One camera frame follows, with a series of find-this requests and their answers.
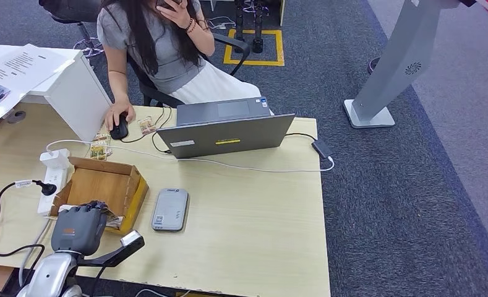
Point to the person's right hand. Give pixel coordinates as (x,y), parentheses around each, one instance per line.
(120,107)

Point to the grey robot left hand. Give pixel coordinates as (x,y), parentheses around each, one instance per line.
(79,231)

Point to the person's left hand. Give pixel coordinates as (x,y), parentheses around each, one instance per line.
(178,12)

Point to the dark phone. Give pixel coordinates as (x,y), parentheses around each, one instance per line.
(166,3)

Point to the black computer mouse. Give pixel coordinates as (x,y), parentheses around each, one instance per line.
(120,130)

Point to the gold patterned ID card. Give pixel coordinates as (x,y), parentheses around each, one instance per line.
(147,125)

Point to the pale room key card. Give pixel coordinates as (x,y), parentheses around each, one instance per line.
(114,220)

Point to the person's left forearm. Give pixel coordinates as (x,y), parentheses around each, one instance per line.
(204,39)

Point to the person's right forearm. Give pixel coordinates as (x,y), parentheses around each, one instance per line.
(120,86)

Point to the person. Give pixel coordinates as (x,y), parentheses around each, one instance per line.
(166,57)

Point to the grey card reader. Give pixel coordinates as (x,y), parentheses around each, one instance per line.
(170,210)

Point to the black office chair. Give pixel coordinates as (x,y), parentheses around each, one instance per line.
(69,10)
(153,92)

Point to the white cabinet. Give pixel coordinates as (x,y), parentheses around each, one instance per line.
(79,98)

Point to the brown cardboard box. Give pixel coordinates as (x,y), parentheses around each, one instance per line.
(104,184)

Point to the white power strip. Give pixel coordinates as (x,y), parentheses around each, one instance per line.
(53,184)

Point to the black robot legs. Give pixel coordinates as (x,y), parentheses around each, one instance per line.
(258,24)

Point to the grey desk grommet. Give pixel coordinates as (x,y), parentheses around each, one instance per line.
(15,117)

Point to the yellow floor tape square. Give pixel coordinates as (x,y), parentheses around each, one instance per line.
(279,49)

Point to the printed paper sheet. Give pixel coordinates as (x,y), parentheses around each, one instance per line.
(18,67)

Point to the grey laptop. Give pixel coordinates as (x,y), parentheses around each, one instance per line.
(227,139)

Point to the dark grey adapter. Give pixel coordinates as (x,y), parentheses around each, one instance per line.
(321,148)

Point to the black round base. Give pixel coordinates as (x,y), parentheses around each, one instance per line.
(372,64)

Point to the grey kiosk stand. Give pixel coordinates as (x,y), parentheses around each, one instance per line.
(399,61)

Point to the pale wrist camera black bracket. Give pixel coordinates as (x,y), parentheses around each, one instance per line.
(127,244)

